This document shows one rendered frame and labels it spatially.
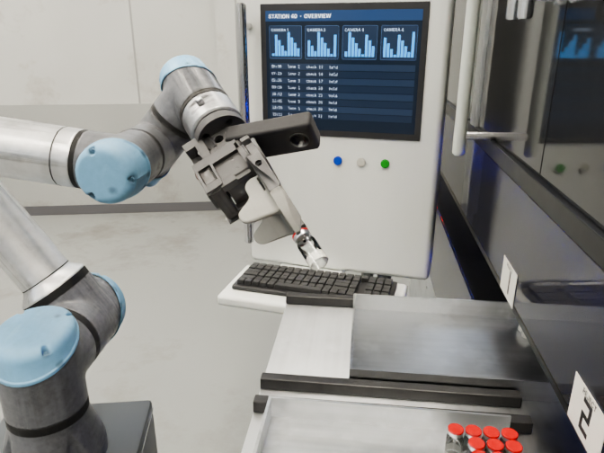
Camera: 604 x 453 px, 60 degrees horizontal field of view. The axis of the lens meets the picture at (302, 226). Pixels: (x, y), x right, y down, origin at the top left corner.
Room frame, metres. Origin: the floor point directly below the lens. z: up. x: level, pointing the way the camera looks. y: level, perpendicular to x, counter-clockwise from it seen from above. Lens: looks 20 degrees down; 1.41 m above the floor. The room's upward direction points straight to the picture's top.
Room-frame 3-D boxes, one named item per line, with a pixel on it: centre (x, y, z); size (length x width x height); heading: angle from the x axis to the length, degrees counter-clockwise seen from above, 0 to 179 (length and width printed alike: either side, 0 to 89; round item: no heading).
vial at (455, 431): (0.56, -0.20, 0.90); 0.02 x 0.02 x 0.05
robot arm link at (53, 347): (0.66, 0.38, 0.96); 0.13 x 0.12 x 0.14; 176
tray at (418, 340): (0.81, -0.26, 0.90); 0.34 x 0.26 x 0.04; 83
